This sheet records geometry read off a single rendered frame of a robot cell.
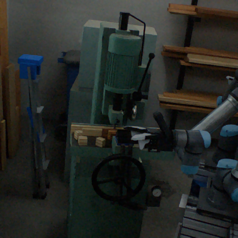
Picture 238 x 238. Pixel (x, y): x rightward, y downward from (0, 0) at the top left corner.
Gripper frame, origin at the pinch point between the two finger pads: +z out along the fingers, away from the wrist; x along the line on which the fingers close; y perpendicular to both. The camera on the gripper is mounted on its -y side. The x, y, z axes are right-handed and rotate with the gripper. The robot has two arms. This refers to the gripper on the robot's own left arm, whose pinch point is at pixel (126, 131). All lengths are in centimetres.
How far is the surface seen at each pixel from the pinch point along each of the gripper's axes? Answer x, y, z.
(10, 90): 218, 26, 64
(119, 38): 59, -35, -4
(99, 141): 59, 23, 1
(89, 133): 73, 22, 5
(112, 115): 67, 9, -6
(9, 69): 212, 5, 66
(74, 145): 59, 26, 15
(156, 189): 54, 49, -34
